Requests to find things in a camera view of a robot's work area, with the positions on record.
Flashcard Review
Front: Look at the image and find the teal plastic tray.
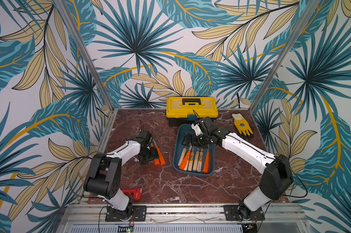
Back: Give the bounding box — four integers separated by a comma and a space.
173, 124, 215, 177

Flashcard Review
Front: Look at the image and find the wooden handle sickle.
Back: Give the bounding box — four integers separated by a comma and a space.
187, 151, 195, 171
196, 150, 204, 172
192, 149, 199, 171
177, 147, 187, 167

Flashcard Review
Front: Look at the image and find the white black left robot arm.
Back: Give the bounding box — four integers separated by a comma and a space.
83, 131, 159, 211

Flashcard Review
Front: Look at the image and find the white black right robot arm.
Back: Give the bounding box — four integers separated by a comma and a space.
191, 117, 294, 219

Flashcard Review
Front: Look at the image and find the yellow white work glove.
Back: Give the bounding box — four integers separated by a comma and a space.
232, 113, 254, 139

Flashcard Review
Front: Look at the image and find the red black clamp tool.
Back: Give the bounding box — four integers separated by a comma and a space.
122, 188, 142, 201

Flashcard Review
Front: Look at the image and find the yellow black toolbox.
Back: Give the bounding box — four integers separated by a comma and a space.
166, 97, 219, 127

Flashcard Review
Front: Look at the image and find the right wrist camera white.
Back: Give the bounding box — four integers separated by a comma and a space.
191, 123, 204, 136

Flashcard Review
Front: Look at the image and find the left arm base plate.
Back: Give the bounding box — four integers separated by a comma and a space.
105, 205, 147, 222

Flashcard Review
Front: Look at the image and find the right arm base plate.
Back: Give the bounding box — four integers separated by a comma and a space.
223, 204, 265, 222

